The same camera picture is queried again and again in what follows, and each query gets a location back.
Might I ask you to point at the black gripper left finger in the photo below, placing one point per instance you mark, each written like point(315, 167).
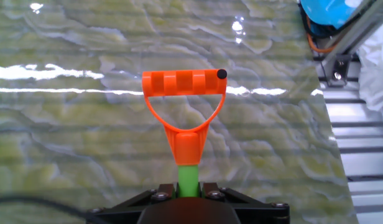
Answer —
point(129, 211)

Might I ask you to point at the aluminium profile post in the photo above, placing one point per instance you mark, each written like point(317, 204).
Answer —
point(359, 29)

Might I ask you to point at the blue plastic object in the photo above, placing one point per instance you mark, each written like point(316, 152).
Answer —
point(328, 12)

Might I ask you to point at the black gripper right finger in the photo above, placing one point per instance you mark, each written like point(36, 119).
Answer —
point(250, 211)

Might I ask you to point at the small dark metal bracket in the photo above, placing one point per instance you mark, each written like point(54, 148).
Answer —
point(339, 71)

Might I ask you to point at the green marble pattern mat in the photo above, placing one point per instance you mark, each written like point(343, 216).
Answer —
point(85, 140)

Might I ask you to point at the orange green toy shovel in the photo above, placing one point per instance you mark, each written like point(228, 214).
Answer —
point(186, 146)

